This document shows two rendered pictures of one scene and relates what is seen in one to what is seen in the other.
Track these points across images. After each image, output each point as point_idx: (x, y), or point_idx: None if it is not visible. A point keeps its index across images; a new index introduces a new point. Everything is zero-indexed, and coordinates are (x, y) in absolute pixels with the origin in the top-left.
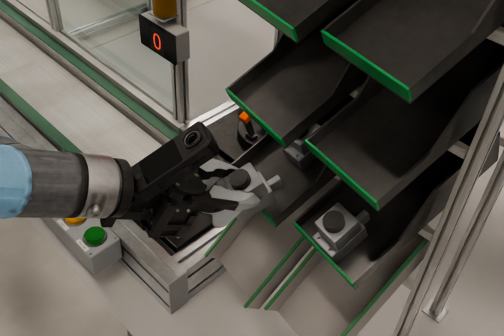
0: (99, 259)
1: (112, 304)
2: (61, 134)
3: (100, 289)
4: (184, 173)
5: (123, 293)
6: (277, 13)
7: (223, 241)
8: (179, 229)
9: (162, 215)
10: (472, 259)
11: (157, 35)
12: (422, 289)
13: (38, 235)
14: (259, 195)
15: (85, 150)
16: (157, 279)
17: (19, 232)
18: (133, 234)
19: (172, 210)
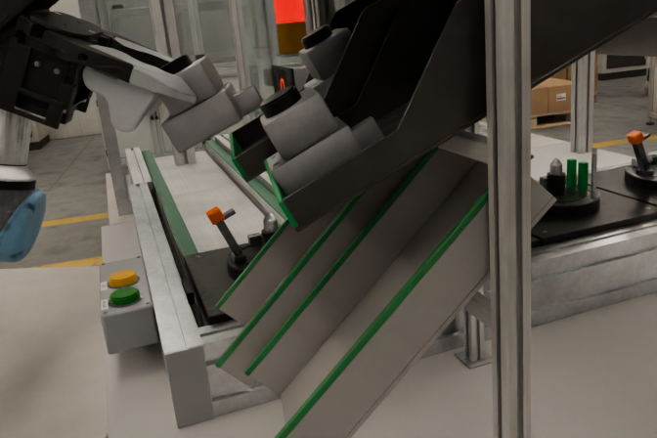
0: (116, 328)
1: (115, 401)
2: (184, 226)
3: (115, 383)
4: None
5: (139, 392)
6: None
7: (247, 286)
8: (48, 109)
9: (7, 62)
10: None
11: (283, 79)
12: (503, 309)
13: (101, 323)
14: (197, 91)
15: (204, 246)
16: (163, 354)
17: (84, 319)
18: (173, 305)
19: (22, 55)
